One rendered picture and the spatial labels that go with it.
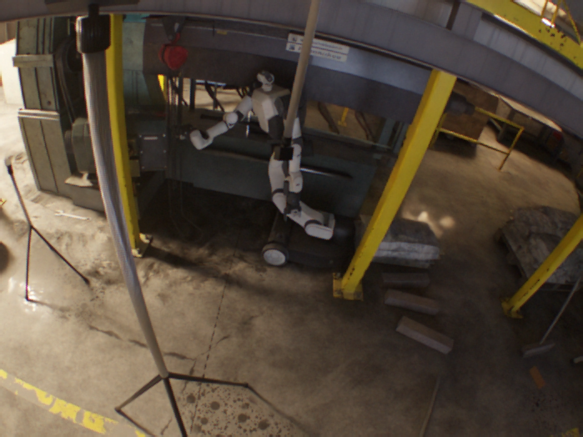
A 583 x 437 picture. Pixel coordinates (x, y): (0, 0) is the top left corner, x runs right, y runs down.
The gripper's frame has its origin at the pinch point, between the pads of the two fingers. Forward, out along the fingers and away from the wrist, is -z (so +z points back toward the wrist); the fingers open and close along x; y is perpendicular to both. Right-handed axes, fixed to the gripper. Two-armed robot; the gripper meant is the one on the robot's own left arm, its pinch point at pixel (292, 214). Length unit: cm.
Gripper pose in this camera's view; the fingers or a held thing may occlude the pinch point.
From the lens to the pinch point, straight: 220.1
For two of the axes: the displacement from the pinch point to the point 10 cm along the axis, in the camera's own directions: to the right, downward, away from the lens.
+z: 0.3, -8.4, -5.5
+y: 4.6, 5.0, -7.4
